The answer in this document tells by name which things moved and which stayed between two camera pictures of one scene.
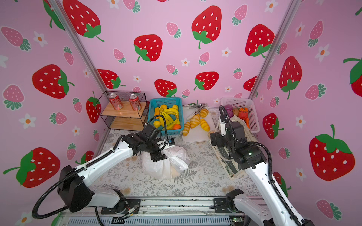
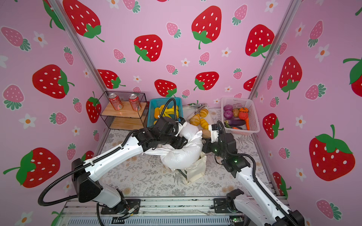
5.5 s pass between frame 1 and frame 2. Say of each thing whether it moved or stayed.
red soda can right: stayed
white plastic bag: moved
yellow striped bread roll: stayed
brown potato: stayed
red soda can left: stayed
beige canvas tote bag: moved
